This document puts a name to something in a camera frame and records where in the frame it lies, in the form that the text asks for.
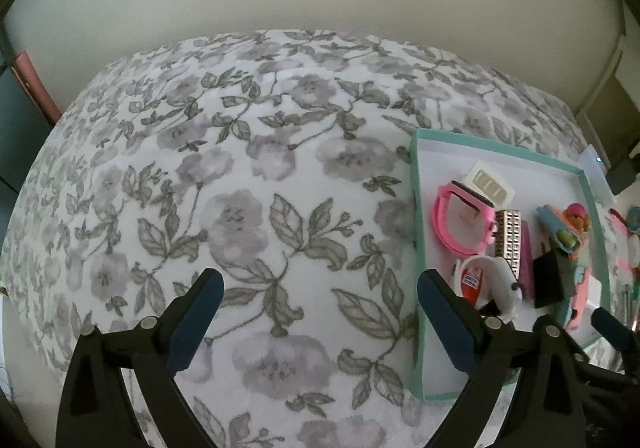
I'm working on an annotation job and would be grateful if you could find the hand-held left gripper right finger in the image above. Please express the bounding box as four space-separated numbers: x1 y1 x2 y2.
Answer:
417 269 586 448

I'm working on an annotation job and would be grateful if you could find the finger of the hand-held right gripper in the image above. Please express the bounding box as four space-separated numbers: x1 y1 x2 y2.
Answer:
590 306 638 359

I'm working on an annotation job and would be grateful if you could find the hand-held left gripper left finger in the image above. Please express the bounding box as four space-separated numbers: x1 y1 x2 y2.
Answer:
56 269 225 448

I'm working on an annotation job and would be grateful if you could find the red glue bottle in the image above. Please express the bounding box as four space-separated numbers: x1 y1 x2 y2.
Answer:
457 264 488 306

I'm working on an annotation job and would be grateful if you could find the blue pink plastic toy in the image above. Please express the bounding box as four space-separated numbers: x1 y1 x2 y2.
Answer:
536 204 586 254
560 265 593 331

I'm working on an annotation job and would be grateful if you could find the white smart watch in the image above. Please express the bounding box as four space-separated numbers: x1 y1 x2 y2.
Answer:
452 254 523 324

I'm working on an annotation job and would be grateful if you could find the black charger plug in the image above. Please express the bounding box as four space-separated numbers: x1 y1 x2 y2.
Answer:
532 250 576 309

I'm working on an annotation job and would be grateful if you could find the pink smart watch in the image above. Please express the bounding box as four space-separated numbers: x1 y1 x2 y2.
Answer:
432 179 501 259

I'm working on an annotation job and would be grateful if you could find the magenta plastic case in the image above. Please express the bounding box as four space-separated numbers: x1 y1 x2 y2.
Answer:
515 219 535 281

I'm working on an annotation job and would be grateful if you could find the gold lipstick tube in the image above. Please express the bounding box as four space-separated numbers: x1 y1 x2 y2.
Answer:
492 209 526 261

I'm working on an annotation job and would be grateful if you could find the pink puppy toy figure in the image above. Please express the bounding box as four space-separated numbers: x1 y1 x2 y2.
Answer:
562 203 591 241

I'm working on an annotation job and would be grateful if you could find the white plastic frame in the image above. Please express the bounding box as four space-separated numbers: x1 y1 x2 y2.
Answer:
462 164 513 208

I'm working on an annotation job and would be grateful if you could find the teal shallow box tray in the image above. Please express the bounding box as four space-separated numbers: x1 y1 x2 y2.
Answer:
409 129 612 401

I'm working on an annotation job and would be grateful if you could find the white pink-trimmed basket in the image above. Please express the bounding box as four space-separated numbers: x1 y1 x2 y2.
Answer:
607 205 640 274

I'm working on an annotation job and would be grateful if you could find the black power adapter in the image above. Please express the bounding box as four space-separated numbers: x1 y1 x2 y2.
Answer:
605 160 640 195

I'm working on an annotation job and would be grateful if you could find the white router box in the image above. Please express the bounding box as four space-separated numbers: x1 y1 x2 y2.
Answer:
580 144 616 206

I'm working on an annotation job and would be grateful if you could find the dark teal cabinet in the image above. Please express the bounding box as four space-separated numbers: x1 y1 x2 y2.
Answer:
0 53 56 209

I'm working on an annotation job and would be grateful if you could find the white desk shelf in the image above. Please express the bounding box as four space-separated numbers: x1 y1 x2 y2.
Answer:
575 3 640 159

